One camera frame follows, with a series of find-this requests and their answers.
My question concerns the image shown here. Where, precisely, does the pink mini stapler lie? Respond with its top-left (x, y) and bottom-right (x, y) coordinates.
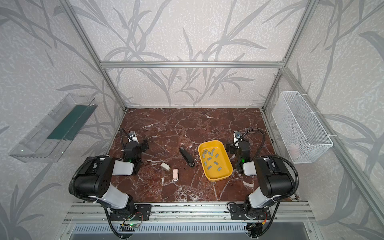
top-left (173, 169), bottom-right (179, 182)

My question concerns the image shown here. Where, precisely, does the black stapler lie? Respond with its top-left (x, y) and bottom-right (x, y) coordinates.
top-left (179, 146), bottom-right (195, 168)

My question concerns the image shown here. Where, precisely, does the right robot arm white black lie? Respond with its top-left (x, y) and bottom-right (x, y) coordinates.
top-left (226, 141), bottom-right (300, 224)

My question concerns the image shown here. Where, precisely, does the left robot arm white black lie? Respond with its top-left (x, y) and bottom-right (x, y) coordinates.
top-left (69, 140), bottom-right (152, 222)

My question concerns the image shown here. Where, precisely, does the yellow plastic tray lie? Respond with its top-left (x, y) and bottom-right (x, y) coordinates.
top-left (198, 140), bottom-right (233, 182)

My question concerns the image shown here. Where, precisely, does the pink object in basket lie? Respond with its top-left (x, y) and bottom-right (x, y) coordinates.
top-left (289, 144), bottom-right (301, 160)

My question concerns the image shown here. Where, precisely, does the left circuit board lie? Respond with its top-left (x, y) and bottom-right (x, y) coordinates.
top-left (119, 223), bottom-right (141, 232)

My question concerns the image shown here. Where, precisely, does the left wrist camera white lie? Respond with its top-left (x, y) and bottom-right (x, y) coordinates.
top-left (128, 131), bottom-right (139, 143)

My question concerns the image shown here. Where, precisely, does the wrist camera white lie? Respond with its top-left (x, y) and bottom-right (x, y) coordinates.
top-left (128, 131), bottom-right (139, 143)
top-left (234, 131), bottom-right (242, 143)

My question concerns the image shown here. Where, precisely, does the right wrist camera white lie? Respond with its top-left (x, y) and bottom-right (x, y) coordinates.
top-left (234, 131), bottom-right (242, 143)

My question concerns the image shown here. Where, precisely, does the white wire mesh basket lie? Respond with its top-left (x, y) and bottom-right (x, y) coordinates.
top-left (272, 91), bottom-right (334, 164)

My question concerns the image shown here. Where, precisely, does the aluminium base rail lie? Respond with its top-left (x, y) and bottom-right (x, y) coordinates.
top-left (63, 202), bottom-right (316, 224)

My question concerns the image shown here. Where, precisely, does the clear acrylic wall shelf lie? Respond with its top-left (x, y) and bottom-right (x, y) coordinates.
top-left (9, 94), bottom-right (98, 163)

